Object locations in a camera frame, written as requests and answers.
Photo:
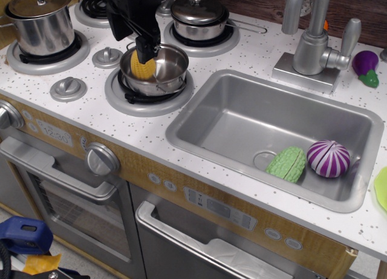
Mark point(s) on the small steel pan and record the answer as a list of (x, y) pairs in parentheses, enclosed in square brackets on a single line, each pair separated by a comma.
[(169, 78)]

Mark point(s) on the grey sink basin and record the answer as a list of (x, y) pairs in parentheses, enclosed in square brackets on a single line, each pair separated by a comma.
[(241, 122)]

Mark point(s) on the dishwasher door with handle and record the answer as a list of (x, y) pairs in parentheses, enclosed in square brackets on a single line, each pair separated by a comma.
[(177, 243)]

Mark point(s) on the back left stove burner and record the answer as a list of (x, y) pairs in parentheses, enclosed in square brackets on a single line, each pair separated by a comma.
[(92, 13)]

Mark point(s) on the blue clamp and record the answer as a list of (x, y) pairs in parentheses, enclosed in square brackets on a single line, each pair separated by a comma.
[(27, 236)]

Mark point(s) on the silver oven knob left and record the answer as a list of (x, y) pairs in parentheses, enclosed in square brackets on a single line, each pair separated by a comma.
[(10, 116)]

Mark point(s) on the front left stove burner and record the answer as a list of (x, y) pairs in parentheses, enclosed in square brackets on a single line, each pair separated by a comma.
[(21, 63)]

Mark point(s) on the steel saucepan with lid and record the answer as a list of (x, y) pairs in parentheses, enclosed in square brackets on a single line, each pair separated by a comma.
[(200, 20)]

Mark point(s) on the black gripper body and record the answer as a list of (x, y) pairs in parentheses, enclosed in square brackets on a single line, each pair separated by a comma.
[(143, 14)]

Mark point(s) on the light green plate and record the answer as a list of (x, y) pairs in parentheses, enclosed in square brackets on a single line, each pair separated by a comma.
[(380, 186)]

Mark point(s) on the tall steel pot with lid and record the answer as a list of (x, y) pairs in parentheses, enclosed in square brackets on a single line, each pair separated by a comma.
[(42, 27)]

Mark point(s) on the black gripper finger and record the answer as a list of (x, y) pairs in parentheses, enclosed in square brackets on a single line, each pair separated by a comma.
[(121, 24), (147, 48)]

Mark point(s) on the oven door with handle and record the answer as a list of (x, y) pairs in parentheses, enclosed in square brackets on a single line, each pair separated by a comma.
[(93, 215)]

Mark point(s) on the back right stove burner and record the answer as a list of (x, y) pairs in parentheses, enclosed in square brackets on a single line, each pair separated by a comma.
[(209, 48)]

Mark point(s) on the silver toy faucet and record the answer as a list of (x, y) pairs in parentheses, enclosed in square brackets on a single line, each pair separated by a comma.
[(315, 65)]

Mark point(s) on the green toy bitter gourd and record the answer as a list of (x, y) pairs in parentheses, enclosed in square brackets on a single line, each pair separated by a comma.
[(288, 165)]

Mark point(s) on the silver counter knob middle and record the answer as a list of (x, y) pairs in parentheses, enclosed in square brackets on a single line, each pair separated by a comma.
[(107, 58)]

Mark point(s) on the yellow tape piece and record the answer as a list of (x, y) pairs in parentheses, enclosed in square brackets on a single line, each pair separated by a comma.
[(37, 264)]

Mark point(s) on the yellow toy corn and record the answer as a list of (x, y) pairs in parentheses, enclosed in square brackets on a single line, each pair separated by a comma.
[(142, 71)]

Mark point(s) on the purple white toy onion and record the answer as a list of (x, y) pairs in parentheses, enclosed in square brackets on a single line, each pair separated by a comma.
[(328, 158)]

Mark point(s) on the silver oven knob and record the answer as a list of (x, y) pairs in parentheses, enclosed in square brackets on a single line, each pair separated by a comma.
[(100, 160), (10, 116)]

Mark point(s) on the silver counter knob back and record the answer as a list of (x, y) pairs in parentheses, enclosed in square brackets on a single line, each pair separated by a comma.
[(164, 9)]

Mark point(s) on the silver oven knob right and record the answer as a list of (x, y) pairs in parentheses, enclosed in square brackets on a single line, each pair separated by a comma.
[(100, 160)]

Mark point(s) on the silver counter knob front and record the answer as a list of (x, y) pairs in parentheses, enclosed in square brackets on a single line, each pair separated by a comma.
[(68, 89)]

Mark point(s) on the silver counter knob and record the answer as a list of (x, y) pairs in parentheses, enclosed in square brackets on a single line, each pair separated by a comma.
[(68, 89), (107, 58), (164, 9)]

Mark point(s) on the purple toy eggplant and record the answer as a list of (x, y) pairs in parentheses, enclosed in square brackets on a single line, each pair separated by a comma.
[(364, 64)]

